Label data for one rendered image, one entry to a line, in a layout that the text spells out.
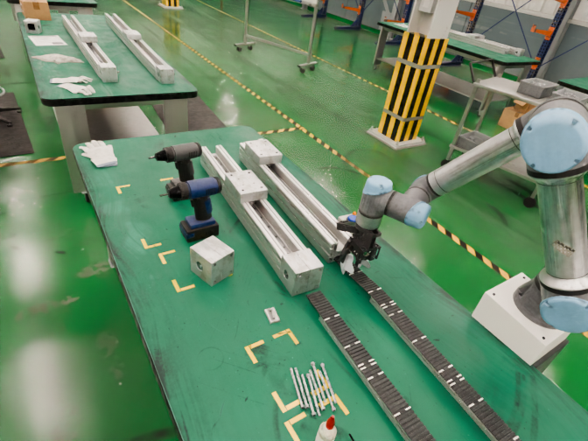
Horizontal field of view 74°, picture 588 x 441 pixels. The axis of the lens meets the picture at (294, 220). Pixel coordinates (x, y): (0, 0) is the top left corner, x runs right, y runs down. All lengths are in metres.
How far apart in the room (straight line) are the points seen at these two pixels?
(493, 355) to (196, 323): 0.85
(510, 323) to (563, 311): 0.23
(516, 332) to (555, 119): 0.64
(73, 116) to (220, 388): 2.12
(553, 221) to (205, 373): 0.88
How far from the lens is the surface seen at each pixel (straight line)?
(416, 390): 1.12
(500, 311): 1.31
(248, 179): 1.51
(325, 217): 1.44
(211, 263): 1.16
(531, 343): 1.31
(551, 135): 0.93
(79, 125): 2.82
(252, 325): 1.13
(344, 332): 1.12
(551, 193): 1.00
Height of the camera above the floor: 1.66
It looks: 35 degrees down
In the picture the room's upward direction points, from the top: 9 degrees clockwise
